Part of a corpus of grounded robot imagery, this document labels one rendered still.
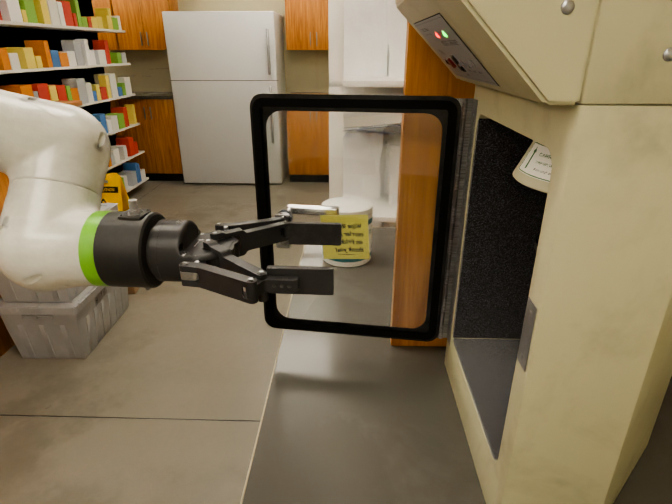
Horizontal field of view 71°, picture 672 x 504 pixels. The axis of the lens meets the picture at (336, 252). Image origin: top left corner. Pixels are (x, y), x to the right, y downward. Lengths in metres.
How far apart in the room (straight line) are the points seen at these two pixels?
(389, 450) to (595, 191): 0.44
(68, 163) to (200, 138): 4.96
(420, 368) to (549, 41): 0.60
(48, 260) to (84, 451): 1.66
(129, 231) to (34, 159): 0.15
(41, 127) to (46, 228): 0.12
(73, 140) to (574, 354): 0.59
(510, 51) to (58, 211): 0.50
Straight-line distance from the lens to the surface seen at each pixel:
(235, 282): 0.48
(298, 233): 0.62
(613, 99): 0.42
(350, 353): 0.87
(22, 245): 0.63
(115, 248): 0.58
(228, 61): 5.40
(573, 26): 0.40
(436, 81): 0.75
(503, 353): 0.79
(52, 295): 2.62
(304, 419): 0.75
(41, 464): 2.25
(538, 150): 0.54
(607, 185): 0.43
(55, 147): 0.65
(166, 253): 0.56
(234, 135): 5.47
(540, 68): 0.39
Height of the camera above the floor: 1.45
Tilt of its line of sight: 23 degrees down
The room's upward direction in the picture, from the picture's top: straight up
